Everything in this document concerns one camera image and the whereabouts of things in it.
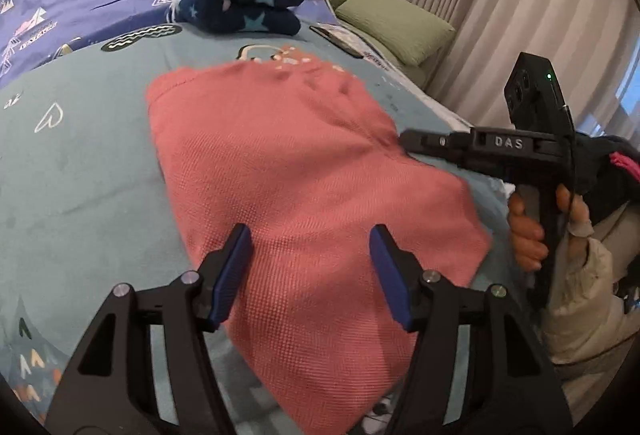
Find coral pink knit shirt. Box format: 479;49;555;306
145;59;490;434

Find person right hand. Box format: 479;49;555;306
506;184;597;274

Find green pillow near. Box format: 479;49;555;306
335;0;456;67

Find teal patterned blanket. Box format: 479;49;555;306
0;17;516;435

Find navy star fleece blanket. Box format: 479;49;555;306
166;0;305;36

